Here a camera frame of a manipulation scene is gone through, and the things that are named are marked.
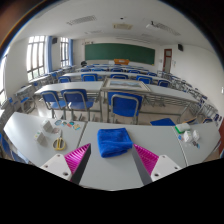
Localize framed landscape picture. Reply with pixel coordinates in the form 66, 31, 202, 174
101, 77, 152, 93

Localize brown door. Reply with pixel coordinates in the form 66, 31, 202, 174
162, 48, 173, 74

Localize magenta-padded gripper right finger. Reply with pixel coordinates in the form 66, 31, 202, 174
131, 143, 181, 187

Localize yellow-handled scissors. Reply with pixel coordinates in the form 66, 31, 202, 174
52, 129, 67, 152

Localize side window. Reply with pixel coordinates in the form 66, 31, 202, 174
0, 54, 8, 98

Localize narrow window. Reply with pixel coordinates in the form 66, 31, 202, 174
59, 37, 70, 68

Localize blue curtain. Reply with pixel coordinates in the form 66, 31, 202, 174
44, 35, 54, 74
68, 38, 74, 67

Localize group of grey desks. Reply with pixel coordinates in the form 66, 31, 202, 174
14, 63, 208, 111

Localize blue towel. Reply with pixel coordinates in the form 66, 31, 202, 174
96, 127, 134, 158

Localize ceiling air conditioner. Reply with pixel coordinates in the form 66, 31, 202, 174
112, 22, 134, 31

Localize grey classroom desk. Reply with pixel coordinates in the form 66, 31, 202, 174
34, 80, 105, 121
100, 78, 201, 124

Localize green and white box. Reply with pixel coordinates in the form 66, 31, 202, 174
174, 123, 192, 134

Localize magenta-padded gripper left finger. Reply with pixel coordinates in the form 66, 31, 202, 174
39, 143, 92, 185

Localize green blackboard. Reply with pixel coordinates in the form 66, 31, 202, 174
84, 42, 157, 66

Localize group of ceiling lights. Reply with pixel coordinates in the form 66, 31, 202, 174
65, 14, 181, 40

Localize group of blue chairs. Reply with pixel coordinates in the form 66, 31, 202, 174
8, 62, 223, 124

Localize orange lectern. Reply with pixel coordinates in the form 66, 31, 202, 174
113, 58, 130, 66

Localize small white box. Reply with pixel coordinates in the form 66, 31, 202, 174
183, 130, 194, 144

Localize plain white box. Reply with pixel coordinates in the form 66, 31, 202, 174
41, 119, 54, 133

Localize large window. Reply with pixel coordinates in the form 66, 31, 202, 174
26, 35, 46, 82

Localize ceiling projector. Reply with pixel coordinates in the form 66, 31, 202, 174
145, 21, 158, 29

